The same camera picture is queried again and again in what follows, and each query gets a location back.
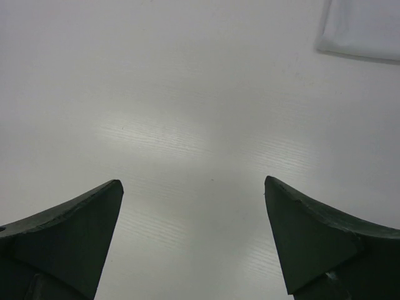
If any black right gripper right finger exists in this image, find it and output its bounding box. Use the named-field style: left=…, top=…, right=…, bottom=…
left=264, top=176, right=399, bottom=299

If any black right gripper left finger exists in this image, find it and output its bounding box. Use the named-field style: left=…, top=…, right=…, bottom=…
left=1, top=179, right=124, bottom=299

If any folded white skirt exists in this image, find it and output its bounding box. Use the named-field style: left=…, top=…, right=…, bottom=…
left=316, top=1, right=399, bottom=61

